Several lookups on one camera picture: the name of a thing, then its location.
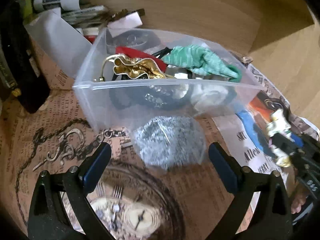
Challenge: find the floral white scrunchie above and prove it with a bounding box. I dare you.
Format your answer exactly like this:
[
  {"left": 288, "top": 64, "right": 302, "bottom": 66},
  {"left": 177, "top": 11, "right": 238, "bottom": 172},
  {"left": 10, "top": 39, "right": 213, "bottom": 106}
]
[{"left": 266, "top": 109, "right": 292, "bottom": 167}]

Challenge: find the gold bow hair tie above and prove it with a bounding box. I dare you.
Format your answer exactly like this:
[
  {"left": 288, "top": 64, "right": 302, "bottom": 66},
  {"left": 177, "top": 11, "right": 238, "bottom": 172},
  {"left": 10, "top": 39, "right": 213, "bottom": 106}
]
[{"left": 94, "top": 54, "right": 173, "bottom": 82}]

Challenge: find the teal green scrunchie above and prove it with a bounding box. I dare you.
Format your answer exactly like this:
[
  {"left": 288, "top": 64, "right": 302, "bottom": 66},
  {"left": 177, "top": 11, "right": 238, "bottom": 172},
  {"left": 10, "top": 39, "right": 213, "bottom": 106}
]
[{"left": 162, "top": 44, "right": 242, "bottom": 83}]

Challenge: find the person's right hand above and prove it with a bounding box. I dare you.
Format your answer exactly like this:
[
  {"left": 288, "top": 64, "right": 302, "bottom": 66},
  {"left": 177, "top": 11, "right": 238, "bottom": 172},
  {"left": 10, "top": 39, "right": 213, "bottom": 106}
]
[{"left": 291, "top": 183, "right": 309, "bottom": 214}]

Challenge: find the vintage newspaper print mat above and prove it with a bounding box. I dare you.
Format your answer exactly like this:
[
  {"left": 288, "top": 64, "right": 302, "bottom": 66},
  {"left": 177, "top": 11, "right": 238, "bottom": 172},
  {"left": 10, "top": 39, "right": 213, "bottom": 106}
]
[{"left": 0, "top": 37, "right": 320, "bottom": 240}]

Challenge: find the clear plastic storage box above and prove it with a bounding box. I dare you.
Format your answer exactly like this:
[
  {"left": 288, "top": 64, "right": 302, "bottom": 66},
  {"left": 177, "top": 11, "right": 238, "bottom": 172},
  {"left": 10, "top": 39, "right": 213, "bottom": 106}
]
[{"left": 71, "top": 27, "right": 264, "bottom": 172}]

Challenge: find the dark wine bottle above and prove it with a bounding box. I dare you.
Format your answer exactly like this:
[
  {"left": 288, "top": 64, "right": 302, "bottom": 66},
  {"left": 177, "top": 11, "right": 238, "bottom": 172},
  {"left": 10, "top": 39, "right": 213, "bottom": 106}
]
[{"left": 1, "top": 1, "right": 50, "bottom": 114}]

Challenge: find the red headband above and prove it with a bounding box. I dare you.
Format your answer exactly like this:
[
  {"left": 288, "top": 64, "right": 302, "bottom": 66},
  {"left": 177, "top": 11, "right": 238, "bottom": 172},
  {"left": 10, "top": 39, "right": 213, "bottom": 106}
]
[{"left": 116, "top": 47, "right": 167, "bottom": 72}]

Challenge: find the stack of newspapers and magazines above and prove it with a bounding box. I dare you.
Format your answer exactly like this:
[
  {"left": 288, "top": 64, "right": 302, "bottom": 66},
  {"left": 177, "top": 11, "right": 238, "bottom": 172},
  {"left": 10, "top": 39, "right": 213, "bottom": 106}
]
[{"left": 17, "top": 0, "right": 145, "bottom": 36}]

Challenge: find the small white cardboard box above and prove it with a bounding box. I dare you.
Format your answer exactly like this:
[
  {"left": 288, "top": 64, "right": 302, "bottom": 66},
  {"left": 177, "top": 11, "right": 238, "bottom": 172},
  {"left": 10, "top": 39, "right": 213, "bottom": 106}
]
[{"left": 107, "top": 12, "right": 143, "bottom": 30}]

